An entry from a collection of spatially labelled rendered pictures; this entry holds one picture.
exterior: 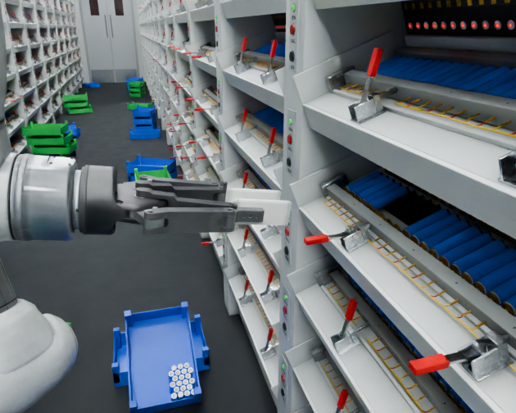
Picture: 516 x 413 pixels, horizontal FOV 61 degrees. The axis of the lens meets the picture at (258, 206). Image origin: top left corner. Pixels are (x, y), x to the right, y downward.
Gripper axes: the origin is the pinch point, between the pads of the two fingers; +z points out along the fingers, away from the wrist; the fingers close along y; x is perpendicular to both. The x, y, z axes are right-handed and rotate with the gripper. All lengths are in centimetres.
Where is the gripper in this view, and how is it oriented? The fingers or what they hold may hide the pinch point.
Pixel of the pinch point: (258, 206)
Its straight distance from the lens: 53.7
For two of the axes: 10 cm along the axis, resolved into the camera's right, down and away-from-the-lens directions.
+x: -1.4, 9.3, 3.3
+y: -2.8, -3.6, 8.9
